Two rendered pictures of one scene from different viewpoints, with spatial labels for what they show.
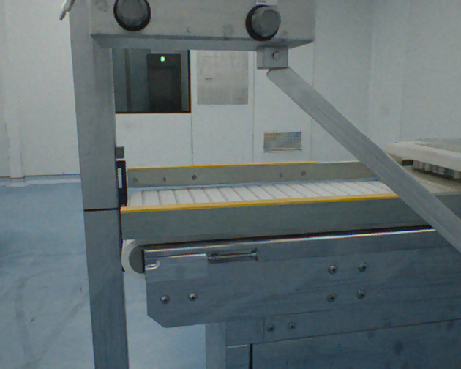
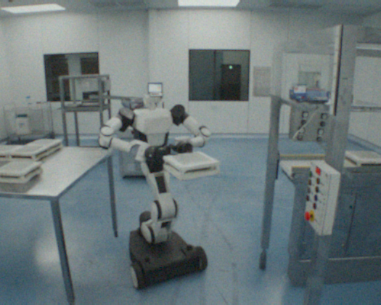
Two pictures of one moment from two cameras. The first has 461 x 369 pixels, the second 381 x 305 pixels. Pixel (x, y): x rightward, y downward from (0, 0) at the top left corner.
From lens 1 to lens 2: 1.60 m
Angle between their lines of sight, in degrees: 12
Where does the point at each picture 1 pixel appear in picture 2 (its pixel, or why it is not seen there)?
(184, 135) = (244, 113)
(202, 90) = (255, 88)
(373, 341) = not seen: hidden behind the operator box
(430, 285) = (346, 184)
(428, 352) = (346, 200)
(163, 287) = (297, 180)
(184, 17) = (307, 138)
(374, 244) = not seen: hidden behind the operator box
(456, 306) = (353, 189)
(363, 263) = not seen: hidden behind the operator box
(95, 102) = (274, 140)
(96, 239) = (270, 171)
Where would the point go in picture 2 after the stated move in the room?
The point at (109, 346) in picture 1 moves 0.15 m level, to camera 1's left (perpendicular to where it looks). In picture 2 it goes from (269, 197) to (250, 196)
